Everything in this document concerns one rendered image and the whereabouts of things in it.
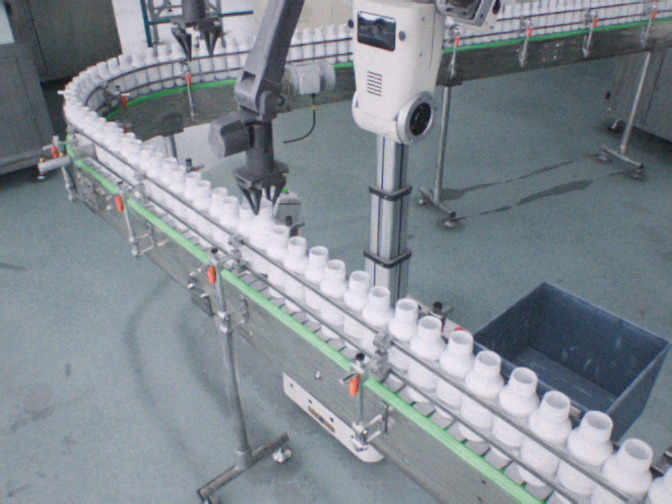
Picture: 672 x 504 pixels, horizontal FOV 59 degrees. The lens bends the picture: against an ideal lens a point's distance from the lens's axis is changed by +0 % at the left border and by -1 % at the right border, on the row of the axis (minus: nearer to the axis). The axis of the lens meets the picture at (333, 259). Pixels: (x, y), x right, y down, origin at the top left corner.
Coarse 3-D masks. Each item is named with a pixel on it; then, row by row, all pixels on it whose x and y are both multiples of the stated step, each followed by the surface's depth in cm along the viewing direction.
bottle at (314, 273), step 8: (312, 248) 118; (320, 248) 119; (312, 256) 117; (320, 256) 116; (328, 256) 118; (312, 264) 117; (320, 264) 117; (304, 272) 119; (312, 272) 118; (320, 272) 118; (312, 280) 118; (320, 280) 118; (312, 296) 120; (312, 304) 122; (320, 312) 122; (312, 320) 124
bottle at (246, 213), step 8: (240, 208) 132; (248, 208) 134; (240, 216) 132; (248, 216) 131; (240, 224) 133; (248, 224) 132; (240, 232) 133; (248, 240) 133; (240, 248) 136; (248, 248) 134; (248, 256) 135; (248, 264) 137; (248, 272) 138
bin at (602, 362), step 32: (544, 288) 145; (512, 320) 140; (544, 320) 149; (576, 320) 142; (608, 320) 135; (512, 352) 149; (544, 352) 153; (576, 352) 145; (608, 352) 138; (640, 352) 132; (544, 384) 116; (576, 384) 145; (608, 384) 142; (640, 384) 121; (576, 416) 112
